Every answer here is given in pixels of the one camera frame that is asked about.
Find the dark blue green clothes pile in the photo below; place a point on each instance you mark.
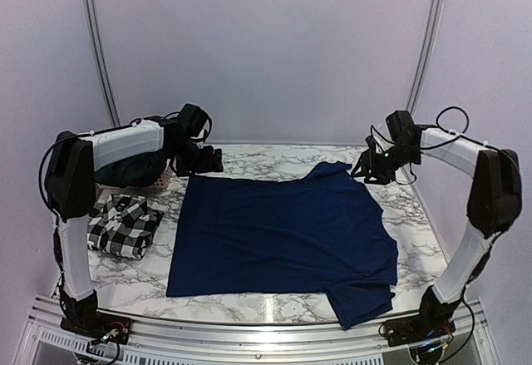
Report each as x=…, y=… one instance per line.
x=138, y=171

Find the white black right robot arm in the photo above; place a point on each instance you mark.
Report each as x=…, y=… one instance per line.
x=494, y=204

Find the navy blue t-shirt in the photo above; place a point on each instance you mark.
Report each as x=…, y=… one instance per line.
x=322, y=233

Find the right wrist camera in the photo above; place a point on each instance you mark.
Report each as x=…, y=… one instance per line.
x=372, y=145

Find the black white plaid shirt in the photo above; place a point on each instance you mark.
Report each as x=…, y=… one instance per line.
x=123, y=226

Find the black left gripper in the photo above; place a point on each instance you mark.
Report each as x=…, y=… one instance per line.
x=207, y=165

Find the left aluminium frame post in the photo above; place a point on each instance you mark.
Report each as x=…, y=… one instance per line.
x=100, y=62

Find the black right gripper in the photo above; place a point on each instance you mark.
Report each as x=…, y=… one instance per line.
x=370, y=163

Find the aluminium frame post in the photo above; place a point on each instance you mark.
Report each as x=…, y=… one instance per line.
x=100, y=62
x=427, y=47

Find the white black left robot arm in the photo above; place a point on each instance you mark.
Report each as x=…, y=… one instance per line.
x=68, y=190

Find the pink perforated laundry basket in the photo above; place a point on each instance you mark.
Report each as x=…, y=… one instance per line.
x=164, y=179

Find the right aluminium frame post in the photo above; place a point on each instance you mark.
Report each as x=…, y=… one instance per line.
x=427, y=47

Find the front aluminium table rail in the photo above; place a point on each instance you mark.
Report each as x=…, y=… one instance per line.
x=166, y=341

